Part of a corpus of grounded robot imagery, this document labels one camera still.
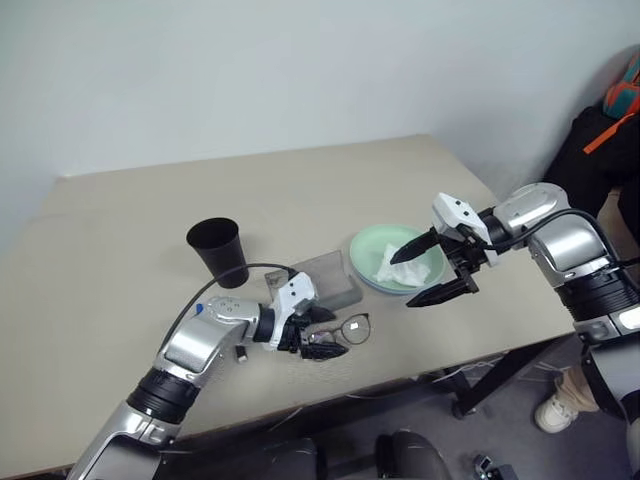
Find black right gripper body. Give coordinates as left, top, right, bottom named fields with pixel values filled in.
left=438, top=225, right=490, bottom=296

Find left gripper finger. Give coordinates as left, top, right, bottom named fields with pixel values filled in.
left=299, top=341, right=350, bottom=362
left=298, top=305, right=337, bottom=326

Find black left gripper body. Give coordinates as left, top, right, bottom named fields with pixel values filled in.
left=277, top=315, right=315, bottom=358

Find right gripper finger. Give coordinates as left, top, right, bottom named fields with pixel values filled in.
left=389, top=227, right=442, bottom=266
left=405, top=277, right=477, bottom=309

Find black-framed glasses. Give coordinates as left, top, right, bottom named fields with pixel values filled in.
left=304, top=313, right=372, bottom=351

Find black plastic cup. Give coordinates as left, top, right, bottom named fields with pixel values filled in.
left=185, top=216, right=250, bottom=290

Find crumpled white tissue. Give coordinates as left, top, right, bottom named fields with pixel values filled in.
left=372, top=242, right=432, bottom=289

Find light green bowl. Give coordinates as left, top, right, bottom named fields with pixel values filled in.
left=348, top=224, right=447, bottom=292

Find light blue plate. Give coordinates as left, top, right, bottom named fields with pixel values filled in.
left=352, top=264, right=444, bottom=297

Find dark rounded shape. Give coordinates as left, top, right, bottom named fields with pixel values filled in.
left=374, top=429, right=451, bottom=480

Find black bag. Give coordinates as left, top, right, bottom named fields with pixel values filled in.
left=542, top=104, right=640, bottom=221

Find white sneaker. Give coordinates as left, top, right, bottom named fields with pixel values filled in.
left=533, top=392, right=581, bottom=435

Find beige trouser leg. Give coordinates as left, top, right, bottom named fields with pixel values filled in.
left=552, top=364, right=601, bottom=414

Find small dark floor device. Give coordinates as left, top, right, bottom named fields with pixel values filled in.
left=472, top=452, right=519, bottom=480

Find teal and orange backpack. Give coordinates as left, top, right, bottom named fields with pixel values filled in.
left=599, top=47, right=640, bottom=121

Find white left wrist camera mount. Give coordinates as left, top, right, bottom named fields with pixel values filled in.
left=269, top=271, right=319, bottom=351

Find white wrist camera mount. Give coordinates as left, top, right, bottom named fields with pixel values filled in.
left=430, top=192, right=501, bottom=269
left=269, top=271, right=319, bottom=351

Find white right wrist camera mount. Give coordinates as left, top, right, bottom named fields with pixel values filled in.
left=430, top=192, right=501, bottom=269

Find white floor cable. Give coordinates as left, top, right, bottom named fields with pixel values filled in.
left=429, top=354, right=506, bottom=386

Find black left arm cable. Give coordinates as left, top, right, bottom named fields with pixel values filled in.
left=159, top=262, right=299, bottom=351

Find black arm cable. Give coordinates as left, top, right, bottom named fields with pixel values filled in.
left=487, top=207, right=640, bottom=296
left=159, top=262, right=299, bottom=351

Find black table leg frame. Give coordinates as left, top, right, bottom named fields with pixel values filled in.
left=419, top=334, right=576, bottom=421

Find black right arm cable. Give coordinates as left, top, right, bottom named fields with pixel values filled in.
left=487, top=207, right=640, bottom=296

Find orange strap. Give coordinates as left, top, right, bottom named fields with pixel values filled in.
left=582, top=112, right=640, bottom=155

